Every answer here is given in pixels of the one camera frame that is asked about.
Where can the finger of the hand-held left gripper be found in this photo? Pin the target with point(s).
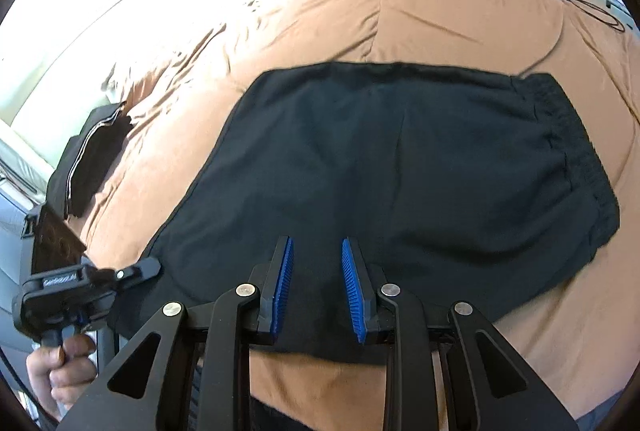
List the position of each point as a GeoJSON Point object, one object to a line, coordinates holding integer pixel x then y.
{"type": "Point", "coordinates": [140, 271]}

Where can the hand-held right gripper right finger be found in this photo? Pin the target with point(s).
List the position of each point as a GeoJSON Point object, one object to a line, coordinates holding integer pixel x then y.
{"type": "Point", "coordinates": [352, 291]}

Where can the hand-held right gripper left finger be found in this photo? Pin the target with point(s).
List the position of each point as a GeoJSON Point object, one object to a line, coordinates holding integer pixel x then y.
{"type": "Point", "coordinates": [282, 291]}

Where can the black pants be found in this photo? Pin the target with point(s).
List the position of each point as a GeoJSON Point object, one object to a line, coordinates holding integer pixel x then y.
{"type": "Point", "coordinates": [400, 161]}

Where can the person's left hand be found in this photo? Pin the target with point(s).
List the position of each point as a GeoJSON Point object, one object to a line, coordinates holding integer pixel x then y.
{"type": "Point", "coordinates": [55, 376]}

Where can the stack of dark clothes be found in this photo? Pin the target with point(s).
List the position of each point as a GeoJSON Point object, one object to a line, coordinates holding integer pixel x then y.
{"type": "Point", "coordinates": [95, 161]}

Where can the brown blanket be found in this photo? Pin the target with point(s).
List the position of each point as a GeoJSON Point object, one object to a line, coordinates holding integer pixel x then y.
{"type": "Point", "coordinates": [350, 11]}

